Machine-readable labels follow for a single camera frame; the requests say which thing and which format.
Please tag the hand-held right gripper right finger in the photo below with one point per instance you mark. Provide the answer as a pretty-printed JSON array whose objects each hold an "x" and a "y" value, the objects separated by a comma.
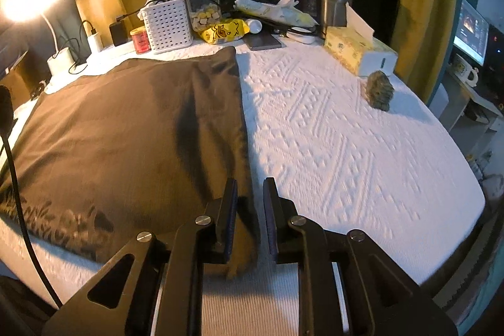
[{"x": 269, "y": 222}]

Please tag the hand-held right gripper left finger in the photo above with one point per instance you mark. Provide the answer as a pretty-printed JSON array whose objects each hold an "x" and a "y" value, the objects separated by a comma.
[{"x": 230, "y": 225}]

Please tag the brown t-shirt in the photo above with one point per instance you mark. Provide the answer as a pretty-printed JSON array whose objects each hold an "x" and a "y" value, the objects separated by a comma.
[{"x": 118, "y": 131}]

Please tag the cardboard box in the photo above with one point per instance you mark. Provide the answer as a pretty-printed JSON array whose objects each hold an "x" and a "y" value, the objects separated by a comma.
[{"x": 17, "y": 80}]

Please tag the white desk lamp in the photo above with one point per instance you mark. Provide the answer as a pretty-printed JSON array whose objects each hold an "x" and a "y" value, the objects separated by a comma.
[{"x": 61, "y": 62}]

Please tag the white textured bedspread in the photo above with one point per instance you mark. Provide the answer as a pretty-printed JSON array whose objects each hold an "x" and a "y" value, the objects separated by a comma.
[{"x": 334, "y": 162}]

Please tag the dark curtain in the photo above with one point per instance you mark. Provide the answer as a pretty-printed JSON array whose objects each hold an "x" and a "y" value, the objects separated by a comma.
[{"x": 73, "y": 25}]

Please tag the white charger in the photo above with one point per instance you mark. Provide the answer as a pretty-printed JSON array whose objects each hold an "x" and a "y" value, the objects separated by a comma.
[{"x": 95, "y": 42}]

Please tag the white power strip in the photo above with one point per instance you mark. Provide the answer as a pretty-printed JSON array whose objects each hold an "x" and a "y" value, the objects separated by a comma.
[{"x": 114, "y": 51}]

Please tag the black charger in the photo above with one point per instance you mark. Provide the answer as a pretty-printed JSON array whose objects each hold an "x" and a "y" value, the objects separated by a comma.
[{"x": 119, "y": 33}]

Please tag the red can with gold lid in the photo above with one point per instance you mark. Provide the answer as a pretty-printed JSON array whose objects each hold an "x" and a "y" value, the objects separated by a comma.
[{"x": 141, "y": 41}]

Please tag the grey stone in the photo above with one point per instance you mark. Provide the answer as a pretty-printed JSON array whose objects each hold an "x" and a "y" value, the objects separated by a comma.
[{"x": 380, "y": 92}]

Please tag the dark phone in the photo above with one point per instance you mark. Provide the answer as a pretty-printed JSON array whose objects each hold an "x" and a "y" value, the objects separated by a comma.
[{"x": 262, "y": 41}]

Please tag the white plastic basket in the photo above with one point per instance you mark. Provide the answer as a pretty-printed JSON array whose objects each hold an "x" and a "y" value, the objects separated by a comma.
[{"x": 167, "y": 27}]

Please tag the white round case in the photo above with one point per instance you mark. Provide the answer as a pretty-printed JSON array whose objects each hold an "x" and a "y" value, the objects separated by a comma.
[{"x": 303, "y": 39}]

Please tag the yellow tissue box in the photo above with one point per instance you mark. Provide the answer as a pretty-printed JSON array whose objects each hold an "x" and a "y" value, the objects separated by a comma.
[{"x": 354, "y": 48}]

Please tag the yellow snack bag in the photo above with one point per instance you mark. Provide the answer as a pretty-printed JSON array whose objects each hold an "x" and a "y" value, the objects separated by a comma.
[{"x": 222, "y": 32}]

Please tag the soft tissue pack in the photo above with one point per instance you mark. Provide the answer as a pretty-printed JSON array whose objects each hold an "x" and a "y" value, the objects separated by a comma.
[{"x": 271, "y": 11}]

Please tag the glass jar with white lid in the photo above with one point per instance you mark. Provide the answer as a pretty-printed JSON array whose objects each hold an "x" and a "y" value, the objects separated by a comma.
[{"x": 202, "y": 11}]

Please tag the steel tumbler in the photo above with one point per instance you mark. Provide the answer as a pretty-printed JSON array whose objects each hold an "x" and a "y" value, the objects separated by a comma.
[{"x": 334, "y": 5}]

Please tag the white side desk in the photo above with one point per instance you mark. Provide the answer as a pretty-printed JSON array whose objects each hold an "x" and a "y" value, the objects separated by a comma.
[{"x": 464, "y": 103}]

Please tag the white mug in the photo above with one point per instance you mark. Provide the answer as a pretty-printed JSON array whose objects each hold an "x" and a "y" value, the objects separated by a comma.
[{"x": 466, "y": 70}]

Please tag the computer monitor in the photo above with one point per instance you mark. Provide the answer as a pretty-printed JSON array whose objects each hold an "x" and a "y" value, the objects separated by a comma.
[{"x": 470, "y": 31}]

